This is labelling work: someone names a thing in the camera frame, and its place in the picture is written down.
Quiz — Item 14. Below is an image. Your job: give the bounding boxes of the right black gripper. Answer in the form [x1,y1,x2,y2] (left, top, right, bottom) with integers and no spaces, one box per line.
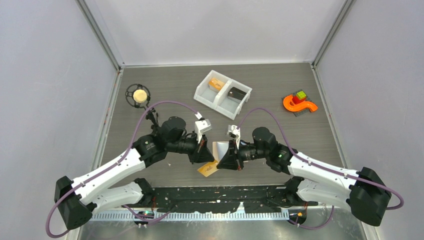
[217,137,269,170]

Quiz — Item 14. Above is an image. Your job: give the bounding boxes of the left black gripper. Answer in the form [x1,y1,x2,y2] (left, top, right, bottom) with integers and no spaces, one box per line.
[166,131,215,165]

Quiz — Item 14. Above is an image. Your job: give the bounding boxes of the beige card holder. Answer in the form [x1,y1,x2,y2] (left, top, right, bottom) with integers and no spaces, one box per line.
[212,141,229,163]

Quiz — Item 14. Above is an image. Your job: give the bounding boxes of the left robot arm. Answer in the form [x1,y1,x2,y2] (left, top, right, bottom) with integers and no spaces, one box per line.
[54,116,214,230]

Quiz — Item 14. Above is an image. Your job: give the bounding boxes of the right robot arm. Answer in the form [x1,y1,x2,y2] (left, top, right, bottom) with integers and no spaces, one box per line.
[217,125,392,227]

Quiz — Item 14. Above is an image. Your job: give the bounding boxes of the black card stack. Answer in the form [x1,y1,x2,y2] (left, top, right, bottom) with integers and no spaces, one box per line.
[227,87,247,103]

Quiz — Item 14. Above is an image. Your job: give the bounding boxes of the orange card stack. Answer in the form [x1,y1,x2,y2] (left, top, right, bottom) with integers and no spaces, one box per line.
[208,77,226,93]

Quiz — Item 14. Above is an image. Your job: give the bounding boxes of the white two-compartment bin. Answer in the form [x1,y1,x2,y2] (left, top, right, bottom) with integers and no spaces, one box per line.
[193,70,252,120]

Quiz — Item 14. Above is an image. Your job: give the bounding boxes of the orange toy with blocks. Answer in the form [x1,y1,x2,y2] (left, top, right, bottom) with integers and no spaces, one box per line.
[282,89,318,117]

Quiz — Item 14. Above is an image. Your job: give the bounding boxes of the microphone on black tripod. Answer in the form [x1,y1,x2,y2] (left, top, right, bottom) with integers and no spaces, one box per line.
[125,83,159,130]

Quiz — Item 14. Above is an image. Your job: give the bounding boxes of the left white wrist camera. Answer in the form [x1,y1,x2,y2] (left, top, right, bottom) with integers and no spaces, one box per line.
[194,119,212,144]

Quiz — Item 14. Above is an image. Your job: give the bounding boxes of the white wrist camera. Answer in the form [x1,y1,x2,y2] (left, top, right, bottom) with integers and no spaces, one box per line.
[226,125,241,150]
[194,119,212,144]

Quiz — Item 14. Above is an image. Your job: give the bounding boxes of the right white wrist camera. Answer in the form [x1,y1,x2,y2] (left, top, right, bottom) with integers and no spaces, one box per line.
[226,125,241,150]

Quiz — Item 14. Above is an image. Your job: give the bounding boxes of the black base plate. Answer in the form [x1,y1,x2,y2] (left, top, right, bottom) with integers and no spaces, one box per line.
[121,185,320,216]

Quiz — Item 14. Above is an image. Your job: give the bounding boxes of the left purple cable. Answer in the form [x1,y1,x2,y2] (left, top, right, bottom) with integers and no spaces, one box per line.
[45,100,204,239]

